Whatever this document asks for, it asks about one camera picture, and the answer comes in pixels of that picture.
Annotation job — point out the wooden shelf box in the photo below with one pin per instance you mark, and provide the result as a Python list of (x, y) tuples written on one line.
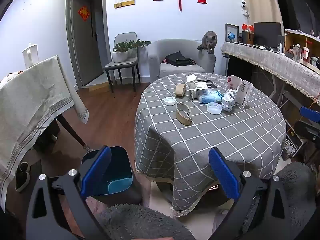
[(290, 42)]

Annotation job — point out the red door sticker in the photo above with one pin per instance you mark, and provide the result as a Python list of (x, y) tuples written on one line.
[(83, 13)]

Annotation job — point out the dark blue waste bin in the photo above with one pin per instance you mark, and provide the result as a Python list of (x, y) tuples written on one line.
[(117, 165)]

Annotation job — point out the large white round lid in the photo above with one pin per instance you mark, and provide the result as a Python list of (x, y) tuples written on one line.
[(214, 108)]

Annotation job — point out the black packet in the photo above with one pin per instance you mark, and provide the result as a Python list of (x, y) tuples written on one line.
[(210, 84)]

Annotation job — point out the open white box red label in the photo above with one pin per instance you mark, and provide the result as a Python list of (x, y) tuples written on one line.
[(243, 92)]

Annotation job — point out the brown wooden box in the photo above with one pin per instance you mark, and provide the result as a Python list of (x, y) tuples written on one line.
[(247, 37)]

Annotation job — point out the beige fringed desk cloth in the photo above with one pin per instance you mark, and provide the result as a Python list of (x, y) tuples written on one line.
[(275, 62)]

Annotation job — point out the dark shoe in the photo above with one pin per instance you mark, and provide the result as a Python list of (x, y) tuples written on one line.
[(22, 177)]

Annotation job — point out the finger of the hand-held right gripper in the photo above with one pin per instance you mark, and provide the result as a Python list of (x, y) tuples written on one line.
[(310, 113), (307, 130)]

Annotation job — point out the blue face mask packet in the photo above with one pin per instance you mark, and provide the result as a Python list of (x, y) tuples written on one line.
[(210, 97)]

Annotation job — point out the black monitor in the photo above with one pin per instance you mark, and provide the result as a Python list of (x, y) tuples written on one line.
[(267, 33)]

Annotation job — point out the dark wooden table leg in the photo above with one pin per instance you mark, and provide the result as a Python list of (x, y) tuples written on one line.
[(72, 131)]

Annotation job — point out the small blue globe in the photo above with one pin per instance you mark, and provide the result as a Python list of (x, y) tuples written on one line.
[(231, 36)]

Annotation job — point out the grey cat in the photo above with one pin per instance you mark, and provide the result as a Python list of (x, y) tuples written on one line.
[(209, 40)]

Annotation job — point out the small white bottle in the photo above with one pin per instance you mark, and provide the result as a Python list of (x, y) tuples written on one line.
[(281, 47)]

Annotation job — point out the grey fleece pants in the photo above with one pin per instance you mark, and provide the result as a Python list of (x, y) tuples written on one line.
[(140, 222)]

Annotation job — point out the grey armchair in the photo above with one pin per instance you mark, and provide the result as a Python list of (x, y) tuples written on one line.
[(155, 55)]

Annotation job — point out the beige curtain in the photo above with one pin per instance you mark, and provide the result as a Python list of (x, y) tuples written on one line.
[(262, 2)]

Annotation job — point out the grey chair black legs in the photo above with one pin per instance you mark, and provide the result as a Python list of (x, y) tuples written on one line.
[(123, 37)]

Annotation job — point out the white kettle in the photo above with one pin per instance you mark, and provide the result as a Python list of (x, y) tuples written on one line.
[(31, 55)]

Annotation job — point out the black bag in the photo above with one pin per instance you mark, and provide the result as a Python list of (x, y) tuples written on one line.
[(177, 58)]

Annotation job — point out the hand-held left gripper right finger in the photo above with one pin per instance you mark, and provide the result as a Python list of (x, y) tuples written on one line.
[(223, 172)]

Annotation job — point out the grey checked tablecloth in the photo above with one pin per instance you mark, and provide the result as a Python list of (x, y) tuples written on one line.
[(200, 140)]

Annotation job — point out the torn white paper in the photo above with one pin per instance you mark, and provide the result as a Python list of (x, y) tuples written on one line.
[(192, 78)]

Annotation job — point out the picture frame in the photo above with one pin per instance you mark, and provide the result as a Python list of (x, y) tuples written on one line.
[(231, 28)]

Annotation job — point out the white security camera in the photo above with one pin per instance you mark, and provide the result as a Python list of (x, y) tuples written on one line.
[(244, 5)]

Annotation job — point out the beige tablecloth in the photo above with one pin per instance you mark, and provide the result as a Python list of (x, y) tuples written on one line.
[(30, 97)]

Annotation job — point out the white plastic packet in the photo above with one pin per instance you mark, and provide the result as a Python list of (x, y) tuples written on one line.
[(196, 96)]

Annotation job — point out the grey door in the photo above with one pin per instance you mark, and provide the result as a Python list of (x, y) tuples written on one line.
[(85, 50)]

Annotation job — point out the flat cardboard piece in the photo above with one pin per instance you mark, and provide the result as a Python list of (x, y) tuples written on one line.
[(97, 86)]

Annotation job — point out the small red flags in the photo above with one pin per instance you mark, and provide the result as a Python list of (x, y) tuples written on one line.
[(247, 27)]

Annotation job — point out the small white round lid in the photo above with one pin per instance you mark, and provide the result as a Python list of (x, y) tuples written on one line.
[(170, 101)]

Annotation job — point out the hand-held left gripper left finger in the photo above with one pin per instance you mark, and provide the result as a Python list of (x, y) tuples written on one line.
[(96, 170)]

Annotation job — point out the crumpled white paper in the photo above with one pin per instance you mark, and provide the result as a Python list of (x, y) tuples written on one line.
[(228, 102)]

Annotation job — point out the flattened brown cardboard roll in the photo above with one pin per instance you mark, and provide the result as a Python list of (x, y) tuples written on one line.
[(182, 120)]

